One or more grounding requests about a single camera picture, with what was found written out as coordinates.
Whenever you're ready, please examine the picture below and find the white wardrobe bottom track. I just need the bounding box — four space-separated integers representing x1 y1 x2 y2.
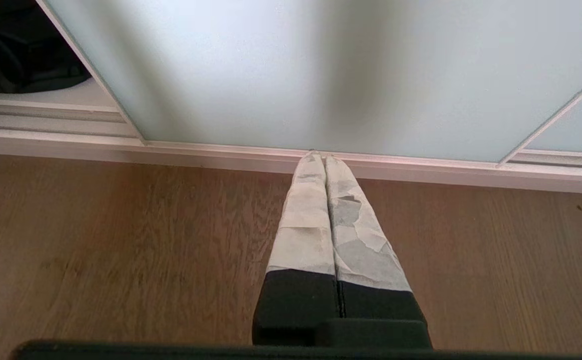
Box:
0 97 582 196

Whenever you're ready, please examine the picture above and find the frosted glass sliding wardrobe door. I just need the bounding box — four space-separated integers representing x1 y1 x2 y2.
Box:
37 0 582 165
511 80 582 160

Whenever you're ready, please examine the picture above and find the black bag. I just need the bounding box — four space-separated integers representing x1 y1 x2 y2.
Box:
0 0 92 95

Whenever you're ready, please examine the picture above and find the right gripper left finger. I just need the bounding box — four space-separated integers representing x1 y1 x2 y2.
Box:
252 151 340 347

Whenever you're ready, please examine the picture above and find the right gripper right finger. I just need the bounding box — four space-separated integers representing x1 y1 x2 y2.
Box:
324 155 432 349

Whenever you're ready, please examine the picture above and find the white wardrobe shelf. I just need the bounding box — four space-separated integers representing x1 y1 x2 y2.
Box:
0 77 119 112

